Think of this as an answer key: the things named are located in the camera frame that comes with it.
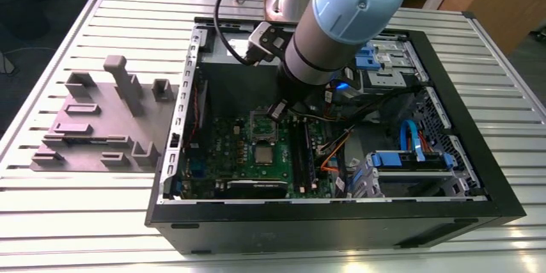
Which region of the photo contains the red twisted wire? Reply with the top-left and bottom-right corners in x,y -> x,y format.
183,82 -> 203,150

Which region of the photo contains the black RAM slot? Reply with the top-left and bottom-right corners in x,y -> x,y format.
288,118 -> 304,191

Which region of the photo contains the orange wire bundle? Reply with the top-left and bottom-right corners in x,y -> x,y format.
319,146 -> 344,175

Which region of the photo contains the black graphics card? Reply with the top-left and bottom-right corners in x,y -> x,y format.
212,178 -> 289,199

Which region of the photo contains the CPU with silver top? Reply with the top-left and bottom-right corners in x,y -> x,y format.
253,145 -> 275,164

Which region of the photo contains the grey parts rack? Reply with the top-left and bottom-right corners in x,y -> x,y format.
28,54 -> 180,173

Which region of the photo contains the red data cable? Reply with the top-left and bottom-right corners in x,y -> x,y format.
416,129 -> 435,156

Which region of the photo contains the grey power supply unit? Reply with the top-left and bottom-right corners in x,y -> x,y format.
200,31 -> 284,117

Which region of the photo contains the RAM stick with gold contacts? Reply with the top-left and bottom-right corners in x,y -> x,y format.
61,137 -> 109,144

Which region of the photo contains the black cable bundle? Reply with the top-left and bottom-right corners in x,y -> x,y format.
317,86 -> 427,155

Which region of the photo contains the blue flat data cable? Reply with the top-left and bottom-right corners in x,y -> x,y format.
400,119 -> 427,162

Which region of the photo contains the grey metal disk bay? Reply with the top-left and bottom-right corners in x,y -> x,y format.
347,154 -> 490,200

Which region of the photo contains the black PC case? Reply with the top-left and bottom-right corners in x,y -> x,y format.
144,15 -> 526,254

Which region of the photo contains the boxy white wrist camera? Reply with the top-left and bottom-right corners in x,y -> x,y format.
244,22 -> 296,66

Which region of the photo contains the CPU socket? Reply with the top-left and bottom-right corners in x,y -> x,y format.
249,143 -> 279,168

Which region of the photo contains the blue plastic drive latch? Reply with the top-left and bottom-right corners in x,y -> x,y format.
354,45 -> 383,71

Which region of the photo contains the grey metal drive cage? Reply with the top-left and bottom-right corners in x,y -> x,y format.
354,31 -> 430,104

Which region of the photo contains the hard disk in blue carrier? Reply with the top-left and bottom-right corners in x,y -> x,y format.
368,151 -> 455,173

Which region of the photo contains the wooden cabinet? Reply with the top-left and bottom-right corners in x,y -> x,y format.
438,0 -> 546,53

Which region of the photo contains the green motherboard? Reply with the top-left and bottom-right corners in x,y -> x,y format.
183,114 -> 336,199

